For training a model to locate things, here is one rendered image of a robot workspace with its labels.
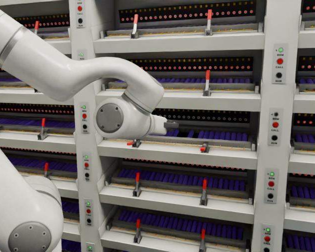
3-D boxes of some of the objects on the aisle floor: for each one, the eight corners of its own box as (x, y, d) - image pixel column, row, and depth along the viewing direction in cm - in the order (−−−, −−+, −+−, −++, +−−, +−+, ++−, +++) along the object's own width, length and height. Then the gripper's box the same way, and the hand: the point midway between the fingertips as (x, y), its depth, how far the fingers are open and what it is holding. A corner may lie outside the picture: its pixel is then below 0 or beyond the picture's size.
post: (102, 311, 128) (85, -164, 97) (83, 306, 131) (61, -157, 100) (121, 281, 147) (111, -125, 116) (104, 277, 150) (91, -121, 119)
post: (272, 357, 108) (319, -228, 77) (246, 350, 110) (280, -218, 79) (269, 315, 126) (305, -169, 95) (246, 310, 129) (275, -162, 98)
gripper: (171, 108, 70) (185, 114, 87) (106, 106, 76) (132, 112, 92) (169, 139, 70) (184, 139, 87) (105, 135, 75) (130, 136, 92)
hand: (156, 125), depth 88 cm, fingers open, 8 cm apart
